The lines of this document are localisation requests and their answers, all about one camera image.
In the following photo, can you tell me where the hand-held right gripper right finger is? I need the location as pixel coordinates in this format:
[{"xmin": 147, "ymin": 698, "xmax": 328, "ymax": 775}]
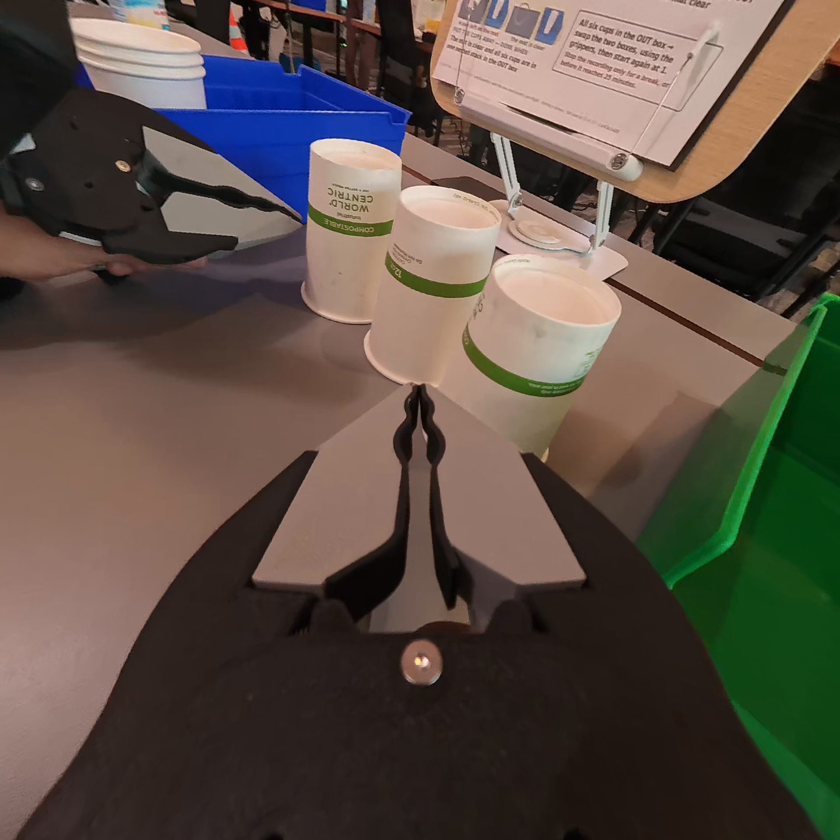
[{"xmin": 419, "ymin": 386, "xmax": 587, "ymax": 619}]

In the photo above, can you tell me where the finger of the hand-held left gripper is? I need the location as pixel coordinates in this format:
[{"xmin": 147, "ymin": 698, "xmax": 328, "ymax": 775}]
[
  {"xmin": 136, "ymin": 125, "xmax": 303, "ymax": 225},
  {"xmin": 163, "ymin": 192, "xmax": 304, "ymax": 252}
]

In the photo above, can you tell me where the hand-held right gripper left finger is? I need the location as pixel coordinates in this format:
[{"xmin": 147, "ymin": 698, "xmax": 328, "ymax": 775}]
[{"xmin": 251, "ymin": 386, "xmax": 420, "ymax": 623}]

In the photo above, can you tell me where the blue plastic bin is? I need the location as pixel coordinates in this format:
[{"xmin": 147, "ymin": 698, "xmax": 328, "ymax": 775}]
[{"xmin": 72, "ymin": 56, "xmax": 413, "ymax": 227}]

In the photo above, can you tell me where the person's left hand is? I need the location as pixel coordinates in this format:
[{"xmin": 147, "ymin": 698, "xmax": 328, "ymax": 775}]
[{"xmin": 0, "ymin": 211, "xmax": 208, "ymax": 283}]

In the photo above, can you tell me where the black flat pad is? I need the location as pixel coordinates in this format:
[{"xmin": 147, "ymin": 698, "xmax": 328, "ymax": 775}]
[{"xmin": 430, "ymin": 175, "xmax": 501, "ymax": 203}]

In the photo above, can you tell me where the black office chair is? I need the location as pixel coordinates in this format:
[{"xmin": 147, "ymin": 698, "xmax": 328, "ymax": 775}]
[{"xmin": 373, "ymin": 0, "xmax": 448, "ymax": 135}]

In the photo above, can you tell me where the green plastic bin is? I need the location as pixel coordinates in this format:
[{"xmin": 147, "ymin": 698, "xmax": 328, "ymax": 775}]
[{"xmin": 635, "ymin": 292, "xmax": 840, "ymax": 840}]

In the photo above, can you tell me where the white board stand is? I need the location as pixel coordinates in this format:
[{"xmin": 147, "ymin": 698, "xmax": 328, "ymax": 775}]
[{"xmin": 453, "ymin": 92, "xmax": 644, "ymax": 280}]

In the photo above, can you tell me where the printed instruction sheet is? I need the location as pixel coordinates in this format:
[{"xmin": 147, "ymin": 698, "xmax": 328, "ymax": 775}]
[{"xmin": 432, "ymin": 0, "xmax": 788, "ymax": 168}]

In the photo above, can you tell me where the wooden instruction board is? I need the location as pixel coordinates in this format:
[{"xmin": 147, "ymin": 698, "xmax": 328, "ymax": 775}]
[{"xmin": 430, "ymin": 0, "xmax": 840, "ymax": 204}]

